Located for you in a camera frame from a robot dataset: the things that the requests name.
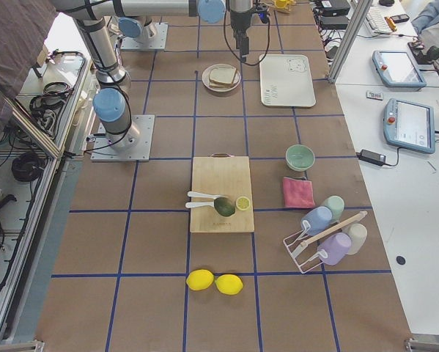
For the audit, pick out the white wire cup rack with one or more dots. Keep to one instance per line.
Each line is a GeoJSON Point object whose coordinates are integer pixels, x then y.
{"type": "Point", "coordinates": [303, 248]}

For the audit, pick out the pink cloth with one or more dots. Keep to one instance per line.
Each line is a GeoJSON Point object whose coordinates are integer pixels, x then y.
{"type": "Point", "coordinates": [298, 193]}

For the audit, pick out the lemon half slice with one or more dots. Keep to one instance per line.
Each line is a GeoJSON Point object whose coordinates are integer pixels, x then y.
{"type": "Point", "coordinates": [243, 203]}

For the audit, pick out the teach pendant near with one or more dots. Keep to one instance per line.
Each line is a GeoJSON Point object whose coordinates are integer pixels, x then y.
{"type": "Point", "coordinates": [409, 125]}

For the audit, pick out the black power adapter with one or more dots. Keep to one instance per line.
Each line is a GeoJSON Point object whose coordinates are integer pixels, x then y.
{"type": "Point", "coordinates": [371, 157]}

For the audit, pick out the purple cup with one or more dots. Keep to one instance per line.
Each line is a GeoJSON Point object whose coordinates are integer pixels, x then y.
{"type": "Point", "coordinates": [334, 248]}

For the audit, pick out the teach pendant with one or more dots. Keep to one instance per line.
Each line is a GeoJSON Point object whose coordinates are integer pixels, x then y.
{"type": "Point", "coordinates": [396, 69]}
{"type": "Point", "coordinates": [409, 125]}

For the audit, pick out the bread slice on plate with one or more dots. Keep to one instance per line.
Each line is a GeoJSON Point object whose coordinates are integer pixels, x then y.
{"type": "Point", "coordinates": [215, 85]}

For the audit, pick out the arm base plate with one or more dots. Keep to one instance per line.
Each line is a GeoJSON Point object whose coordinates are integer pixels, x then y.
{"type": "Point", "coordinates": [135, 146]}
{"type": "Point", "coordinates": [159, 43]}

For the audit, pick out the wooden rack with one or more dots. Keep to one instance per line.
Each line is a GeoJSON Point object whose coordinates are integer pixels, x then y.
{"type": "Point", "coordinates": [284, 6]}

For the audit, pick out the bamboo cutting board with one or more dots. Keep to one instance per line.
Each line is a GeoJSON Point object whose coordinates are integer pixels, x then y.
{"type": "Point", "coordinates": [228, 176]}

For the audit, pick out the beige cup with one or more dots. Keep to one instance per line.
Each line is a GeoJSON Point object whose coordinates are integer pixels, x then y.
{"type": "Point", "coordinates": [357, 234]}

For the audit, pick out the white round plate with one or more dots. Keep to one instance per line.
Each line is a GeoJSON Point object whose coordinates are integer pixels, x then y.
{"type": "Point", "coordinates": [206, 72]}

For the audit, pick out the blue cup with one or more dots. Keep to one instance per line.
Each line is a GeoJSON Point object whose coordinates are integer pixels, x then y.
{"type": "Point", "coordinates": [316, 221]}

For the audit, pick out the yellow lemon right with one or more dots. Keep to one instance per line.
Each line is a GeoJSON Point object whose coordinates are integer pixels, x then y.
{"type": "Point", "coordinates": [229, 284]}

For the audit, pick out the yellow lemon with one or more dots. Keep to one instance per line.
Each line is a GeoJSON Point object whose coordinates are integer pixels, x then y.
{"type": "Point", "coordinates": [199, 279]}
{"type": "Point", "coordinates": [229, 284]}

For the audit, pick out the white bear tray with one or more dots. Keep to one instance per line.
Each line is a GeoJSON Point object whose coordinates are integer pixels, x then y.
{"type": "Point", "coordinates": [285, 80]}

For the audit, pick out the brown-crust bread slice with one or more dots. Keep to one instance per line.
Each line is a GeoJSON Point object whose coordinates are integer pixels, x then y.
{"type": "Point", "coordinates": [224, 75]}

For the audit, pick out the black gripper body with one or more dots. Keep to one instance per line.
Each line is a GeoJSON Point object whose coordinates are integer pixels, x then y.
{"type": "Point", "coordinates": [239, 23]}

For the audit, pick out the white plastic knife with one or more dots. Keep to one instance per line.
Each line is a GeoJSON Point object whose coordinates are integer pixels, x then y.
{"type": "Point", "coordinates": [191, 205]}

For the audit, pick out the green cup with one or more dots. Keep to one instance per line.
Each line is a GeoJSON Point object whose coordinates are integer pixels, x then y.
{"type": "Point", "coordinates": [336, 205]}

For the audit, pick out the green bowl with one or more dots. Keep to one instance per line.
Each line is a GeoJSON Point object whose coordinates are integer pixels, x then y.
{"type": "Point", "coordinates": [299, 157]}

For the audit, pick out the aluminium frame post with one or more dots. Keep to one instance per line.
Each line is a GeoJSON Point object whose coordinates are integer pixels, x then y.
{"type": "Point", "coordinates": [356, 21]}

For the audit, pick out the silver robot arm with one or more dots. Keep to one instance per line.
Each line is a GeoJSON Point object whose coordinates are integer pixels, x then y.
{"type": "Point", "coordinates": [141, 30]}
{"type": "Point", "coordinates": [111, 103]}

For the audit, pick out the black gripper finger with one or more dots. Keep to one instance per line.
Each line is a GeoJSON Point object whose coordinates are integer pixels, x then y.
{"type": "Point", "coordinates": [243, 54]}

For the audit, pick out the green lime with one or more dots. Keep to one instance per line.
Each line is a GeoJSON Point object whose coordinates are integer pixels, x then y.
{"type": "Point", "coordinates": [224, 206]}

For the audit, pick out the yellow lemon left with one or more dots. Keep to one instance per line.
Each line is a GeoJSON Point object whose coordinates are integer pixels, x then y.
{"type": "Point", "coordinates": [199, 279]}

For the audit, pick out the teach pendant far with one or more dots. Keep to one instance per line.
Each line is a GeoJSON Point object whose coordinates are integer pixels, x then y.
{"type": "Point", "coordinates": [396, 69]}

